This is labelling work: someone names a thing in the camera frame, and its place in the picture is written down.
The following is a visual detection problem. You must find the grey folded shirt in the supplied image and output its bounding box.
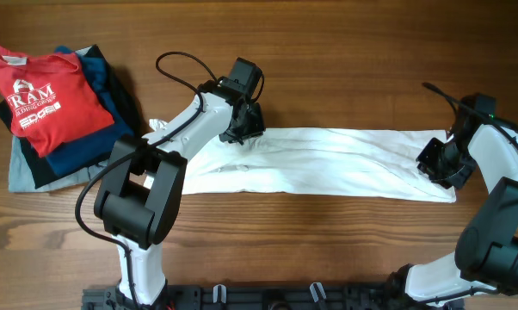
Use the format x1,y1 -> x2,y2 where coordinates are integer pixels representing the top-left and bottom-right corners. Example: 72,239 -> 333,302
7,46 -> 125,194

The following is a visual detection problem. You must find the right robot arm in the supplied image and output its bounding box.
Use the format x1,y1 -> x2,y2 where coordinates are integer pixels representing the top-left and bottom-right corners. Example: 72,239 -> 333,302
387,93 -> 518,309

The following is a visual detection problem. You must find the left black cable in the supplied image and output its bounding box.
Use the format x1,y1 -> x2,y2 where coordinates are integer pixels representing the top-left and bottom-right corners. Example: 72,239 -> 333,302
73,51 -> 267,309

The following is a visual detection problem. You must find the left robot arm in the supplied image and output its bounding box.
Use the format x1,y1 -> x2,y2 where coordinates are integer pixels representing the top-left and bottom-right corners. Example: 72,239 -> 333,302
82,58 -> 265,309

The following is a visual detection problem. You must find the red folded printed t-shirt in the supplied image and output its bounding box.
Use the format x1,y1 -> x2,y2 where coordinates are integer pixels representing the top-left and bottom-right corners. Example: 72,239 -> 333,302
0,46 -> 114,157

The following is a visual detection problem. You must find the black folded shirt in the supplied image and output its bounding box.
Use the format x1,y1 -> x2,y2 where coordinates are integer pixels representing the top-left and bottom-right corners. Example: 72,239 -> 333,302
0,45 -> 142,192

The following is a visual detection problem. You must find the navy blue folded shirt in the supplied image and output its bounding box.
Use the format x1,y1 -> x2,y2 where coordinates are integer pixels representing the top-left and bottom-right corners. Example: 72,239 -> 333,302
46,45 -> 141,177

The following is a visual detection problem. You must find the white t-shirt black print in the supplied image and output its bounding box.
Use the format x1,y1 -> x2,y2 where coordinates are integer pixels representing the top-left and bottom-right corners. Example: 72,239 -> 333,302
142,118 -> 457,204

